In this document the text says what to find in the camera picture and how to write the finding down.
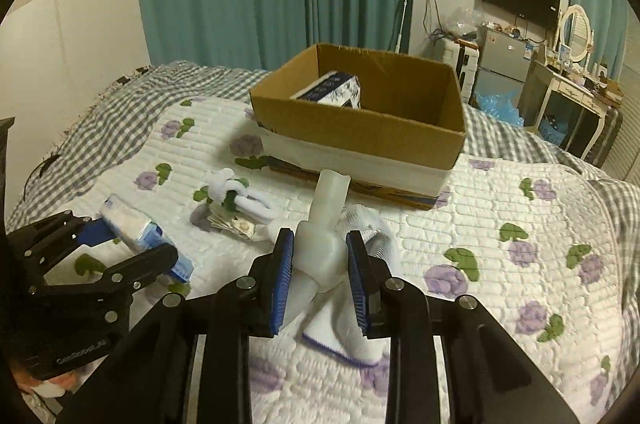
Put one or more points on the blue plastic bag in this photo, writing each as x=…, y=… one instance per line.
x=500, y=107

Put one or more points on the white sock with purple trim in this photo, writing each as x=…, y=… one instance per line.
x=337, y=328

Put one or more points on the white striped suitcase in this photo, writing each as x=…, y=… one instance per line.
x=463, y=58

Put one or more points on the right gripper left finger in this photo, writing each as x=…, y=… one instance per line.
x=246, y=307

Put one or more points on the open cardboard box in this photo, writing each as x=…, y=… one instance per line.
x=400, y=145

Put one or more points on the person's left hand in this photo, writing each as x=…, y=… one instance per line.
x=51, y=388

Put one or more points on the grey checked bed blanket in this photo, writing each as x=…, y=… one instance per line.
x=117, y=126

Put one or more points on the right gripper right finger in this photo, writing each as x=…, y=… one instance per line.
x=398, y=310

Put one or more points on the clear bag on suitcase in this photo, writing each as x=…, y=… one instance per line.
x=464, y=23

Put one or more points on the white floral quilt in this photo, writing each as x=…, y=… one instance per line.
x=533, y=243

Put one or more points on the teal curtain right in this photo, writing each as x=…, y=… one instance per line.
x=608, y=19

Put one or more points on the blue white tissue pack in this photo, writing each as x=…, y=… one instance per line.
x=135, y=228

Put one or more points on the oval vanity mirror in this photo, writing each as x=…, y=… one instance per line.
x=574, y=38

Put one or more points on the white sock pair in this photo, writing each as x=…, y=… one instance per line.
x=320, y=256

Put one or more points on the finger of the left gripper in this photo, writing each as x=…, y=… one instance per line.
x=60, y=233
x=117, y=283

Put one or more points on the folded paper label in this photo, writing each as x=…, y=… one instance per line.
x=222, y=219

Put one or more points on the dark patterned tissue pack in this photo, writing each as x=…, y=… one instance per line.
x=333, y=89

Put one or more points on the white dressing table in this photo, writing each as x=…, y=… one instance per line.
x=581, y=112

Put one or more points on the dark wooden bedpost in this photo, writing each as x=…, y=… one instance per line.
x=5, y=125

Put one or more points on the small silver refrigerator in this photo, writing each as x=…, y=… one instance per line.
x=503, y=66

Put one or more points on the white knotted fabric bundle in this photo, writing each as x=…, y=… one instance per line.
x=235, y=195

